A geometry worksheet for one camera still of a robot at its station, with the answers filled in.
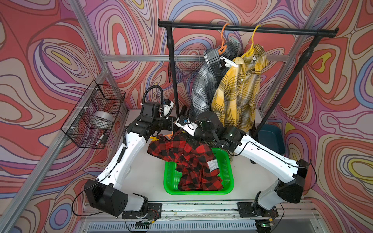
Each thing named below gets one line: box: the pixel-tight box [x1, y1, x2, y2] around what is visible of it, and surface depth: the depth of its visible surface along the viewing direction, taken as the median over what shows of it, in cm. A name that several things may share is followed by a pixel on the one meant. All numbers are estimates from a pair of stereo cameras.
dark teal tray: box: [257, 123, 286, 155], surface depth 100 cm
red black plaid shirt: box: [147, 130, 224, 192], surface depth 77 cm
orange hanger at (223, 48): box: [217, 22, 230, 56], surface depth 63 cm
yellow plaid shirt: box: [210, 44, 269, 133], surface depth 64 cm
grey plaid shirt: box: [189, 41, 243, 117], surface depth 61 cm
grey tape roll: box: [89, 110, 114, 129], surface depth 74 cm
